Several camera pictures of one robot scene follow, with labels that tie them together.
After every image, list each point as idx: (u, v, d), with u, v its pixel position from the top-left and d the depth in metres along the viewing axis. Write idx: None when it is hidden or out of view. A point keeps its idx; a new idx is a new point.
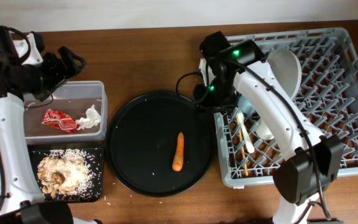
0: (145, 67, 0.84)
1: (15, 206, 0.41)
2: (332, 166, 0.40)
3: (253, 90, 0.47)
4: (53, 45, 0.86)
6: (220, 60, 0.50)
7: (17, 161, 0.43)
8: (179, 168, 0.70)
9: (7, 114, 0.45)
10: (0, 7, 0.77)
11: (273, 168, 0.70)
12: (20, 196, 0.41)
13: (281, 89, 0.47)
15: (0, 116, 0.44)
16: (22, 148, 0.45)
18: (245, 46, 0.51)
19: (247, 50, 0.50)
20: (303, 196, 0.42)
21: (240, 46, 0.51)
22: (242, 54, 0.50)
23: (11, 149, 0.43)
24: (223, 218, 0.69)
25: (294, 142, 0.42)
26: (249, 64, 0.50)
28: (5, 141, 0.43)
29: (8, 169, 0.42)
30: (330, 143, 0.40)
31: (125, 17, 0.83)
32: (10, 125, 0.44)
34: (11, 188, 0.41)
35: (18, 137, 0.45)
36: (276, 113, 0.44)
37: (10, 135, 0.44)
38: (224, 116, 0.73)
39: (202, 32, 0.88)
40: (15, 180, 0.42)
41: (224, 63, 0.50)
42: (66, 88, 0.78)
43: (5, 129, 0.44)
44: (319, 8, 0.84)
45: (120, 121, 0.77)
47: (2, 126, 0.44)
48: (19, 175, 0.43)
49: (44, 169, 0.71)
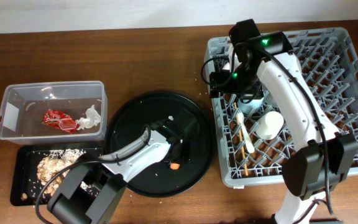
0: (145, 67, 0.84)
1: (113, 170, 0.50)
2: (344, 165, 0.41)
3: (275, 80, 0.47)
4: (54, 45, 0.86)
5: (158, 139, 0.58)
6: (247, 47, 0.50)
7: (141, 164, 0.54)
8: (178, 165, 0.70)
9: (161, 146, 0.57)
10: (0, 7, 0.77)
11: (273, 168, 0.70)
12: (120, 171, 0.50)
13: (303, 81, 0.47)
15: (153, 140, 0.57)
16: (147, 162, 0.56)
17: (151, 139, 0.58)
18: (278, 36, 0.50)
19: (278, 40, 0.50)
20: (309, 190, 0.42)
21: (271, 35, 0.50)
22: (271, 43, 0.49)
23: (145, 159, 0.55)
24: (223, 217, 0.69)
25: (309, 136, 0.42)
26: (276, 55, 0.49)
28: (148, 154, 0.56)
29: (134, 158, 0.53)
30: (345, 140, 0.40)
31: (125, 17, 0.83)
32: (156, 150, 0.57)
34: (124, 162, 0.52)
35: (151, 158, 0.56)
36: (296, 105, 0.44)
37: (151, 153, 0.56)
38: (224, 115, 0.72)
39: (202, 32, 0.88)
40: (130, 164, 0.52)
41: (250, 51, 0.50)
42: (66, 88, 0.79)
43: (151, 149, 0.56)
44: (320, 8, 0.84)
45: (119, 122, 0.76)
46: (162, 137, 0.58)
47: (153, 146, 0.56)
48: (133, 164, 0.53)
49: (44, 169, 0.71)
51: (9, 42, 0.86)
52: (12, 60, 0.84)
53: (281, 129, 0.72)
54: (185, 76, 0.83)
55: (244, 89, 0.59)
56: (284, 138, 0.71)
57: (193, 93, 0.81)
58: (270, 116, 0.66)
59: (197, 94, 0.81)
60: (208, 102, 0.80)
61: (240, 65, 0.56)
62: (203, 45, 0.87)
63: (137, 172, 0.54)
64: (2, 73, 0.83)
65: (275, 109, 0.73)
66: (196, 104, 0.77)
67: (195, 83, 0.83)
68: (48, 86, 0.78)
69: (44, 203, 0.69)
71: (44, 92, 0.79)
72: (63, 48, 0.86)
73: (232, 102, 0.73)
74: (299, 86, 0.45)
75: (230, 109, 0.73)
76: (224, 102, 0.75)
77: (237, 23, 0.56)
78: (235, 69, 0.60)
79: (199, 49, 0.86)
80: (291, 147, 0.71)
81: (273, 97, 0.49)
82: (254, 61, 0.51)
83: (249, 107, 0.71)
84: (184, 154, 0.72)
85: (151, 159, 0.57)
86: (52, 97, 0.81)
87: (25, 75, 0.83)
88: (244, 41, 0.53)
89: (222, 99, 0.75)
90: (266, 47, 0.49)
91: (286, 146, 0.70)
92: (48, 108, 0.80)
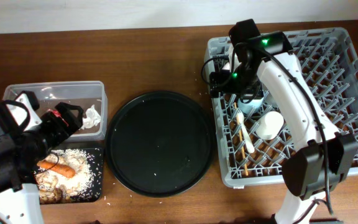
0: (145, 67, 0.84)
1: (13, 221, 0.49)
2: (344, 164, 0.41)
3: (275, 79, 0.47)
4: (54, 45, 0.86)
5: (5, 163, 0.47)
6: (247, 48, 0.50)
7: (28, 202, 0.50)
8: (69, 172, 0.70)
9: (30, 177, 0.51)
10: (0, 7, 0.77)
11: (273, 168, 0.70)
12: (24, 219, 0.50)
13: (303, 81, 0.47)
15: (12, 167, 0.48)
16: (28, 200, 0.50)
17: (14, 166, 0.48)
18: (278, 36, 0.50)
19: (278, 40, 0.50)
20: (309, 190, 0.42)
21: (270, 35, 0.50)
22: (271, 43, 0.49)
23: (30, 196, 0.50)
24: (223, 218, 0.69)
25: (309, 137, 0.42)
26: (276, 55, 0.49)
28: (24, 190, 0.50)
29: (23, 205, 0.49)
30: (344, 140, 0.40)
31: (125, 17, 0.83)
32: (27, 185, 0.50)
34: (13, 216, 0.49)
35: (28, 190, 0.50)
36: (296, 105, 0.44)
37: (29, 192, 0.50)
38: (224, 115, 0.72)
39: (202, 32, 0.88)
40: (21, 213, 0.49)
41: (250, 51, 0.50)
42: (66, 88, 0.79)
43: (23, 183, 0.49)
44: (320, 8, 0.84)
45: (119, 123, 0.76)
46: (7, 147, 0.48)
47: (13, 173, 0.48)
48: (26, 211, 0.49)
49: (44, 173, 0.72)
51: (9, 42, 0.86)
52: (12, 60, 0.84)
53: (281, 129, 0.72)
54: (185, 76, 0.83)
55: (245, 89, 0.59)
56: (284, 138, 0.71)
57: (193, 93, 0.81)
58: (270, 116, 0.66)
59: (197, 94, 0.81)
60: (208, 102, 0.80)
61: (240, 65, 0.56)
62: (203, 45, 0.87)
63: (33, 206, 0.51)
64: (1, 73, 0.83)
65: (275, 109, 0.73)
66: (195, 104, 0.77)
67: (195, 83, 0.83)
68: (48, 86, 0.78)
69: (45, 203, 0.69)
71: (44, 92, 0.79)
72: (63, 48, 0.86)
73: (232, 102, 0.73)
74: (298, 86, 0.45)
75: (230, 109, 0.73)
76: (224, 102, 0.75)
77: (237, 23, 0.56)
78: (235, 69, 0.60)
79: (200, 49, 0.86)
80: (291, 147, 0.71)
81: (273, 96, 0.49)
82: (254, 61, 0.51)
83: (249, 107, 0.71)
84: (117, 126, 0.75)
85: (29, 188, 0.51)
86: (52, 97, 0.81)
87: (24, 75, 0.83)
88: (243, 41, 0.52)
89: (222, 99, 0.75)
90: (266, 47, 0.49)
91: (286, 146, 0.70)
92: (48, 108, 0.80)
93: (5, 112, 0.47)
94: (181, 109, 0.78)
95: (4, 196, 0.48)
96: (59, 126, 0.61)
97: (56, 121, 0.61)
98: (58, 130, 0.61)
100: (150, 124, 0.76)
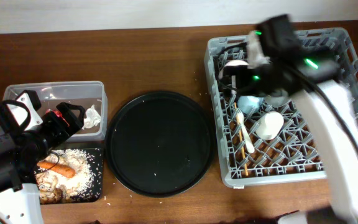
0: (145, 67, 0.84)
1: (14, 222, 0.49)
2: None
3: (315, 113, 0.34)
4: (55, 46, 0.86)
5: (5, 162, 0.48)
6: (281, 64, 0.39)
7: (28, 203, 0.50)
8: (69, 172, 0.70)
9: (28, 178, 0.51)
10: (0, 7, 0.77)
11: (273, 168, 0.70)
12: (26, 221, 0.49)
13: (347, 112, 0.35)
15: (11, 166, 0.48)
16: (30, 199, 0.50)
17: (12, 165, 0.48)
18: (324, 51, 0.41)
19: (325, 56, 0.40)
20: None
21: (316, 55, 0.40)
22: (317, 68, 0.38)
23: (30, 197, 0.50)
24: (223, 218, 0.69)
25: None
26: (322, 79, 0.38)
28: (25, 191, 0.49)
29: (26, 205, 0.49)
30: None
31: (125, 17, 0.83)
32: (27, 185, 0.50)
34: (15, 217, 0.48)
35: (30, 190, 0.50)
36: (341, 147, 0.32)
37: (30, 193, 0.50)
38: (224, 115, 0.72)
39: (202, 33, 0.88)
40: (22, 214, 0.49)
41: (290, 72, 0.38)
42: (66, 88, 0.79)
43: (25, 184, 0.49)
44: (320, 9, 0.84)
45: (119, 123, 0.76)
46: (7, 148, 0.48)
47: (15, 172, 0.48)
48: (26, 211, 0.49)
49: (44, 173, 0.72)
51: (9, 42, 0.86)
52: (12, 60, 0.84)
53: (281, 129, 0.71)
54: (185, 76, 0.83)
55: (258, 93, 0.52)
56: (284, 138, 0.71)
57: (193, 93, 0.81)
58: (270, 116, 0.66)
59: (197, 94, 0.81)
60: (208, 102, 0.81)
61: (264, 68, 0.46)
62: (203, 46, 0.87)
63: (34, 207, 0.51)
64: (2, 73, 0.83)
65: (275, 109, 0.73)
66: (195, 104, 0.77)
67: (194, 83, 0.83)
68: (48, 86, 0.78)
69: (45, 203, 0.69)
71: (44, 92, 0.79)
72: (63, 48, 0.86)
73: (232, 102, 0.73)
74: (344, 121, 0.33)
75: (230, 109, 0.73)
76: (224, 101, 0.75)
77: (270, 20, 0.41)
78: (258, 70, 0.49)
79: (200, 49, 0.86)
80: (291, 147, 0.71)
81: (309, 131, 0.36)
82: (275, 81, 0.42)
83: (248, 107, 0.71)
84: (117, 127, 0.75)
85: (30, 187, 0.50)
86: (52, 97, 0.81)
87: (24, 75, 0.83)
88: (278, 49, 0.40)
89: (222, 99, 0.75)
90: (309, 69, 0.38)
91: (286, 146, 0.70)
92: (48, 108, 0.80)
93: (6, 111, 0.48)
94: (181, 109, 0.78)
95: (5, 196, 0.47)
96: (60, 128, 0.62)
97: (56, 121, 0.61)
98: (59, 130, 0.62)
100: (150, 125, 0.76)
